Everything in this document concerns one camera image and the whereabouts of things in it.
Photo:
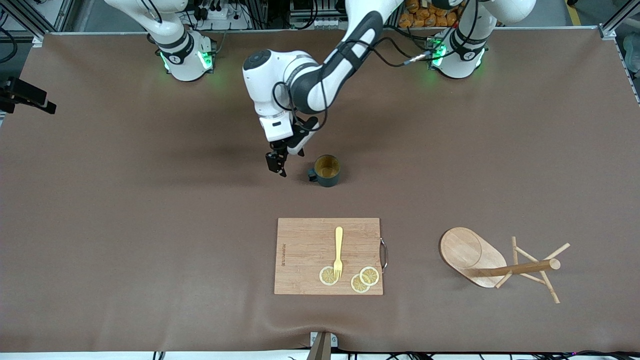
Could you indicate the brown table cover mat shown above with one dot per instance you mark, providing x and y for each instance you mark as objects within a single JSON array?
[{"x": 125, "y": 225}]

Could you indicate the aluminium frame post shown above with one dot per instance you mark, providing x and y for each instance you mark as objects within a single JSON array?
[
  {"x": 612, "y": 27},
  {"x": 25, "y": 20}
]

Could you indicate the yellow plastic fork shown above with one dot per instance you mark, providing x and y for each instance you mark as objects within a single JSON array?
[{"x": 339, "y": 240}]

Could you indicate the metal table edge bracket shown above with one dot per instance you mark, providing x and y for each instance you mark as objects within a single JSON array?
[{"x": 320, "y": 347}]

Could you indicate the orange snack packets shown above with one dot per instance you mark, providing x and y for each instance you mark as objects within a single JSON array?
[{"x": 415, "y": 17}]

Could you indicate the bamboo cutting board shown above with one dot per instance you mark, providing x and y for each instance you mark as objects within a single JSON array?
[{"x": 305, "y": 250}]

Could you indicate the lemon slice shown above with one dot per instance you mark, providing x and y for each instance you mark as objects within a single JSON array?
[
  {"x": 357, "y": 285},
  {"x": 370, "y": 276},
  {"x": 326, "y": 276}
]

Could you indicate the white power strip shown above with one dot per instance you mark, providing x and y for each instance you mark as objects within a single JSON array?
[{"x": 220, "y": 15}]

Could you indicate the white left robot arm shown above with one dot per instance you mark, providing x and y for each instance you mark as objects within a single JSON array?
[{"x": 270, "y": 75}]

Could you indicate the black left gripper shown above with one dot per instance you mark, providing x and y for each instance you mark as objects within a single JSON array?
[{"x": 278, "y": 149}]

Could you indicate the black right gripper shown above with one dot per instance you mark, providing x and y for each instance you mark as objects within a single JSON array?
[{"x": 29, "y": 91}]

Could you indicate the wooden mug tree rack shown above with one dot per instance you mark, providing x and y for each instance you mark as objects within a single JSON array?
[{"x": 465, "y": 250}]

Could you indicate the teal ceramic mug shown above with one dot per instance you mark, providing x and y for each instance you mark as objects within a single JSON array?
[{"x": 327, "y": 180}]

